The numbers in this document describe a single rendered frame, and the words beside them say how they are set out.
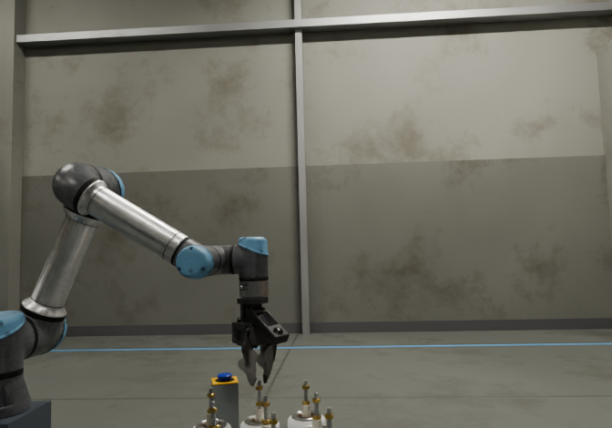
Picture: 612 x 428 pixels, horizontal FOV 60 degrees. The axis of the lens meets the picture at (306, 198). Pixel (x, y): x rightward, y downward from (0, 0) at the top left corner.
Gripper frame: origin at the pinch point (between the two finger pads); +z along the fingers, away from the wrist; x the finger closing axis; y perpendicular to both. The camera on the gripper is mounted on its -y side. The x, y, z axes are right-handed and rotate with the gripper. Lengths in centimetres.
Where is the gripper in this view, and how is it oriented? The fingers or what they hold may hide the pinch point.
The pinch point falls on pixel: (260, 379)
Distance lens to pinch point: 138.9
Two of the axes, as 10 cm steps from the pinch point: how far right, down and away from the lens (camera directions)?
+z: 0.3, 10.0, -0.9
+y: -6.6, 0.8, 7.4
